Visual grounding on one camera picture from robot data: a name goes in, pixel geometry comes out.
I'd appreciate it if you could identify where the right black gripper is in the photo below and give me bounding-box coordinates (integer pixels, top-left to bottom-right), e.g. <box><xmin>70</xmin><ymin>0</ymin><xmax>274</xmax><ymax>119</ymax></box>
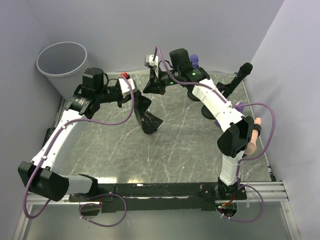
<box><xmin>143</xmin><ymin>66</ymin><xmax>181</xmax><ymax>96</ymax></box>

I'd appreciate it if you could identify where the black trash bag roll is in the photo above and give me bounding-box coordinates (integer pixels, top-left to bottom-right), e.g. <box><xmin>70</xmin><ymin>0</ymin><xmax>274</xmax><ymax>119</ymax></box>
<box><xmin>134</xmin><ymin>91</ymin><xmax>163</xmax><ymax>135</ymax></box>

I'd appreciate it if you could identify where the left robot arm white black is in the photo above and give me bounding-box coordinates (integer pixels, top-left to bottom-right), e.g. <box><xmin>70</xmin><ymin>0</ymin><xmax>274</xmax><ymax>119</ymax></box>
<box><xmin>18</xmin><ymin>67</ymin><xmax>138</xmax><ymax>202</ymax></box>

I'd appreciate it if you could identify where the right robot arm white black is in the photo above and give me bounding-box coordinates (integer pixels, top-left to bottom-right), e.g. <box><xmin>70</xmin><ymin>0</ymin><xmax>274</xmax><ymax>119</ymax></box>
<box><xmin>143</xmin><ymin>48</ymin><xmax>259</xmax><ymax>199</ymax></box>

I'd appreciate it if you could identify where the grey plastic trash bin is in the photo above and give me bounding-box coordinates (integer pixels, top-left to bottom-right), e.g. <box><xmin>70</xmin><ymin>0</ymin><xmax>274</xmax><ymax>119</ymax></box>
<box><xmin>35</xmin><ymin>41</ymin><xmax>89</xmax><ymax>100</ymax></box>

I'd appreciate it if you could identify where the purple microphone on stand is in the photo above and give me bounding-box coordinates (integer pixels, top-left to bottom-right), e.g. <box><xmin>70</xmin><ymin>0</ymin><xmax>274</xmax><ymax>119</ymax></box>
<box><xmin>187</xmin><ymin>53</ymin><xmax>207</xmax><ymax>102</ymax></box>

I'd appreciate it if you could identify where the purple box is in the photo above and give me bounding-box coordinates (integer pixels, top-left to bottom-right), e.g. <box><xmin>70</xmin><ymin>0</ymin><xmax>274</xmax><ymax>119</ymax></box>
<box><xmin>214</xmin><ymin>101</ymin><xmax>244</xmax><ymax>129</ymax></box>

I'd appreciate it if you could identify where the black microphone on stand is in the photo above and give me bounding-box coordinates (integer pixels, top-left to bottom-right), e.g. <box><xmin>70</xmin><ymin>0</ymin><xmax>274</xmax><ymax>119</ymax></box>
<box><xmin>216</xmin><ymin>62</ymin><xmax>253</xmax><ymax>99</ymax></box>

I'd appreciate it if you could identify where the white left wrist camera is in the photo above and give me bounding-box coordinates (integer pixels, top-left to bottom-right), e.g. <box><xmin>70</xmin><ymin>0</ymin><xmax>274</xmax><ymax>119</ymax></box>
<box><xmin>118</xmin><ymin>72</ymin><xmax>138</xmax><ymax>97</ymax></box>

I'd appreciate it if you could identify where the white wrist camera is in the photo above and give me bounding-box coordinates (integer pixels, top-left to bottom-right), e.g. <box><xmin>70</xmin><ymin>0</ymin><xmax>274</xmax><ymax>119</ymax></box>
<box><xmin>144</xmin><ymin>54</ymin><xmax>160</xmax><ymax>78</ymax></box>
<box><xmin>118</xmin><ymin>72</ymin><xmax>138</xmax><ymax>97</ymax></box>

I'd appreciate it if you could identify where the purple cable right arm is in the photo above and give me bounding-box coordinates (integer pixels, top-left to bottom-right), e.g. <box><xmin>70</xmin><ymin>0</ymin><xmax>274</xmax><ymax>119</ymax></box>
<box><xmin>154</xmin><ymin>44</ymin><xmax>276</xmax><ymax>223</ymax></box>

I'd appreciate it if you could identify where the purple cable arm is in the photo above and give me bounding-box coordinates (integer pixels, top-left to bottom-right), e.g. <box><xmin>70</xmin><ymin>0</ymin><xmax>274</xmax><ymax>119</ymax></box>
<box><xmin>154</xmin><ymin>44</ymin><xmax>276</xmax><ymax>223</ymax></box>
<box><xmin>22</xmin><ymin>77</ymin><xmax>136</xmax><ymax>228</ymax></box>

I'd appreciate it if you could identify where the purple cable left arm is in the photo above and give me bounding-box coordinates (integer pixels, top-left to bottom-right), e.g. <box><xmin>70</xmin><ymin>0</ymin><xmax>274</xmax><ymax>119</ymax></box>
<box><xmin>22</xmin><ymin>77</ymin><xmax>136</xmax><ymax>228</ymax></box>

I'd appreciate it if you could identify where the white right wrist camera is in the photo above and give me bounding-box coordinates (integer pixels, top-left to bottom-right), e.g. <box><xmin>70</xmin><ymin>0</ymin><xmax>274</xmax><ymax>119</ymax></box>
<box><xmin>144</xmin><ymin>54</ymin><xmax>160</xmax><ymax>78</ymax></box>

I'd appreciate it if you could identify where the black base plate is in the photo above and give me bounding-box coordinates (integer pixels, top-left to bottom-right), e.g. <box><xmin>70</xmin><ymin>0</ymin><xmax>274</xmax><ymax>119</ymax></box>
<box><xmin>68</xmin><ymin>182</ymin><xmax>247</xmax><ymax>213</ymax></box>

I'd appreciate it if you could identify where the aluminium rail frame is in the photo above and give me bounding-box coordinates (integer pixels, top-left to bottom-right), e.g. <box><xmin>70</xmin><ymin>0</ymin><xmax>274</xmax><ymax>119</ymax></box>
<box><xmin>12</xmin><ymin>181</ymin><xmax>301</xmax><ymax>240</ymax></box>

